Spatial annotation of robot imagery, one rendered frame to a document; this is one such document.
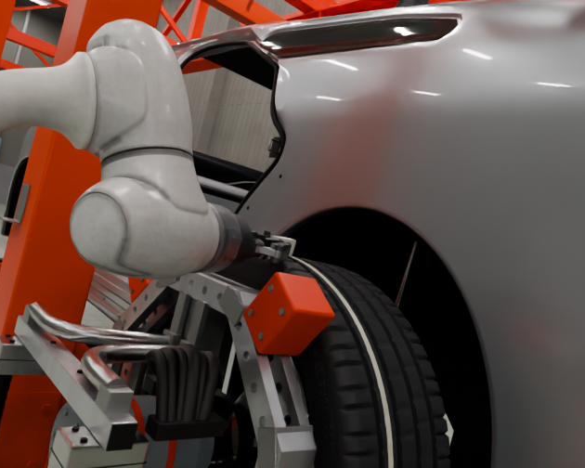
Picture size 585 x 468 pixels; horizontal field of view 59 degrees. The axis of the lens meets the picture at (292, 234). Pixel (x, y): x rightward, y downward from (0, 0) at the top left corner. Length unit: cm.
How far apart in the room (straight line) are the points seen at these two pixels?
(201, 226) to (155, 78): 16
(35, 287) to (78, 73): 75
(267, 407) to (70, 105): 41
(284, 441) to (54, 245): 76
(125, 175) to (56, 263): 72
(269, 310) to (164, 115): 28
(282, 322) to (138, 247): 23
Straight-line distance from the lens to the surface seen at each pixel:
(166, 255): 54
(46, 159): 124
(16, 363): 93
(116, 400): 62
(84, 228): 54
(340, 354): 72
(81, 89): 58
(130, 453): 65
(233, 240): 65
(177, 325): 87
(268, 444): 68
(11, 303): 127
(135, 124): 57
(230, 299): 76
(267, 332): 69
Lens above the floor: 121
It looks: 1 degrees up
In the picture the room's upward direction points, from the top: 14 degrees clockwise
